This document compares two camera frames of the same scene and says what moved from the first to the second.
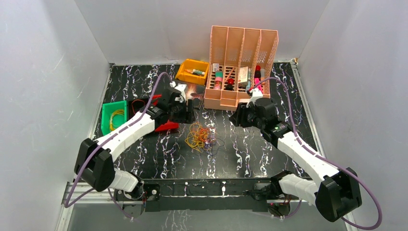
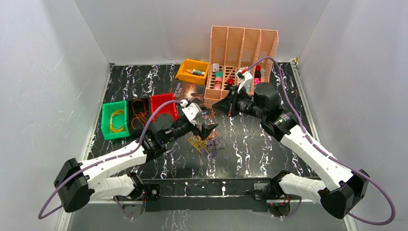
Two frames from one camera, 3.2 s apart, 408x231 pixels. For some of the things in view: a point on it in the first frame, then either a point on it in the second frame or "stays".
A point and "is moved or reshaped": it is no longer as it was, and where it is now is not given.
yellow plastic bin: [190, 64] stays
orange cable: [203, 134] is moved or reshaped
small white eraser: [216, 67] stays
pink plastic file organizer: [240, 60] stays
